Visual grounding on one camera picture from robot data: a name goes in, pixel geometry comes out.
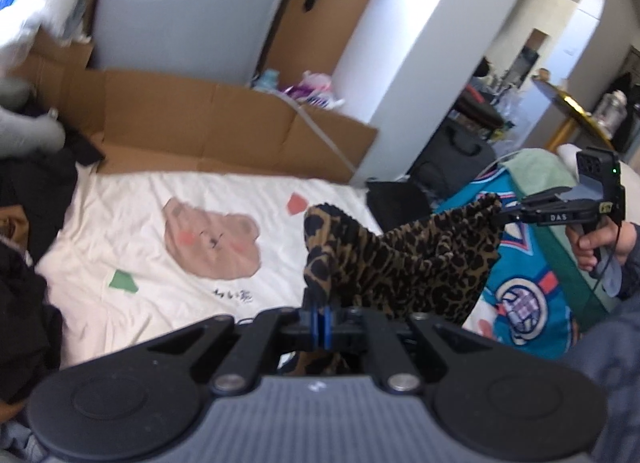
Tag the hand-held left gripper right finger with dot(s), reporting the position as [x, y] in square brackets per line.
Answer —
[327, 330]

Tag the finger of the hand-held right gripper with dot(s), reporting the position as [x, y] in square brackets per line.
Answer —
[550, 198]
[520, 218]

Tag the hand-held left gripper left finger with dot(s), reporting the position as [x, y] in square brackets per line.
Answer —
[314, 330]

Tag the leopard print skirt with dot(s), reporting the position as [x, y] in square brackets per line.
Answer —
[400, 263]

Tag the black clothes pile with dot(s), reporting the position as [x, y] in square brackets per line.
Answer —
[35, 183]

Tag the person's right hand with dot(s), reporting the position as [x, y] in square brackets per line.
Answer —
[617, 243]

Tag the green towel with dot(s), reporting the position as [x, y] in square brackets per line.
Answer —
[545, 168]

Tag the clear glass jar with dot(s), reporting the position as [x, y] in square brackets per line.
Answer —
[610, 113]

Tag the round gold-rim table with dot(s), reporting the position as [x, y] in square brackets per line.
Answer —
[575, 110]

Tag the blue sports jersey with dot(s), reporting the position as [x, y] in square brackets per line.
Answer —
[525, 303]

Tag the black travel bag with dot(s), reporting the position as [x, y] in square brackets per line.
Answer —
[450, 158]

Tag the black fabric box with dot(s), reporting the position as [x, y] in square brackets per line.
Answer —
[400, 205]

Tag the person's blue-grey clothing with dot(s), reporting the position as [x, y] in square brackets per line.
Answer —
[610, 383]

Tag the white bear print blanket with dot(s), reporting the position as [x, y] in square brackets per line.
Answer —
[125, 223]

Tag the purple white packet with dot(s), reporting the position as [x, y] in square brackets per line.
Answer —
[312, 90]

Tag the flat brown cardboard box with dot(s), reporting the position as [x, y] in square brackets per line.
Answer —
[200, 118]

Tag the tall brown cardboard sheet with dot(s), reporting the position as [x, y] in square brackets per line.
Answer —
[300, 33]

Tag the brown cloth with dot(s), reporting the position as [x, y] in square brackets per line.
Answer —
[12, 225]

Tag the grey upright mattress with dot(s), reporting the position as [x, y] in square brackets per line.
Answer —
[190, 8]

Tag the grey stuffed figure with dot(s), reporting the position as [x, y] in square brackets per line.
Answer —
[25, 133]

